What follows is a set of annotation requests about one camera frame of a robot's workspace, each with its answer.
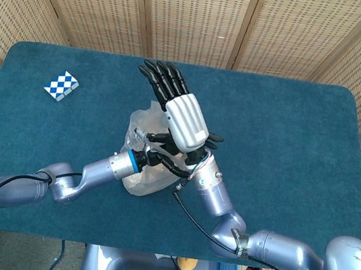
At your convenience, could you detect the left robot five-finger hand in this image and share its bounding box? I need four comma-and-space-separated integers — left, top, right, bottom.
137, 122, 225, 185

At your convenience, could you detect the yellow round object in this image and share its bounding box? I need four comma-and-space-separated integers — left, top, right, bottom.
175, 256, 199, 270

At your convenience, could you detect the clear plastic bag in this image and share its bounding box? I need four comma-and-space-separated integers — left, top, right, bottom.
114, 96, 202, 204

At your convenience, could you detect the thin blue floor cable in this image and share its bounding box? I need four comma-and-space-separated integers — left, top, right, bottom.
50, 238, 68, 270

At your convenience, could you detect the blue carpet table mat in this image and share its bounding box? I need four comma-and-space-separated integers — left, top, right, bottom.
0, 35, 361, 270

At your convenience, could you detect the blue white snake puzzle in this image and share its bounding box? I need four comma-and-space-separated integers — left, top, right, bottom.
42, 68, 81, 106

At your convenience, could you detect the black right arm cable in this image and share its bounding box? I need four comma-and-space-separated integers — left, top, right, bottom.
160, 181, 337, 270

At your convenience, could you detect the beige paper tray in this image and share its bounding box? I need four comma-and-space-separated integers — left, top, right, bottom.
142, 166, 176, 193

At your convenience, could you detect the woven rattan folding screen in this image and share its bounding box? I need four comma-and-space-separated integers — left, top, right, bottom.
0, 0, 361, 244

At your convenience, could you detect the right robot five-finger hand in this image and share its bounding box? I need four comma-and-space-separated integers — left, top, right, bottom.
126, 57, 220, 162

